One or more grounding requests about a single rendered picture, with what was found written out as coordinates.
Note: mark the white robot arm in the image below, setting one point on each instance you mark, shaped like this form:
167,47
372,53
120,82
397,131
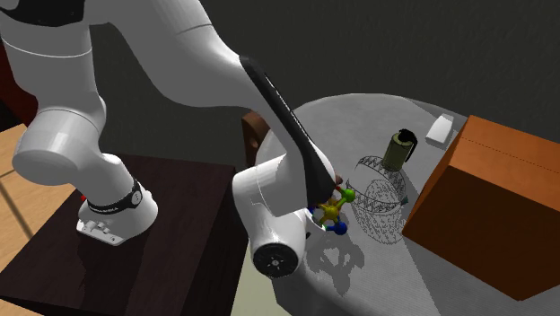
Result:
183,57

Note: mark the colourful ball and stick toy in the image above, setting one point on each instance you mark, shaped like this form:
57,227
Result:
331,213

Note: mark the dark wooden robot stand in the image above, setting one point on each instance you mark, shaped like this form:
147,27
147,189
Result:
188,210

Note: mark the olive green grenade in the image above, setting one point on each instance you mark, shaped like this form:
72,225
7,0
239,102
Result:
396,152

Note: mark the round table with grey cloth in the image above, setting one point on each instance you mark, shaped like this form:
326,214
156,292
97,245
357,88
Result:
372,271

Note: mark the small white box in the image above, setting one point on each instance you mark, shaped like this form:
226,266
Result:
439,129

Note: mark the large brown cardboard box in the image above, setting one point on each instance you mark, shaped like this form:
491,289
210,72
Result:
490,205

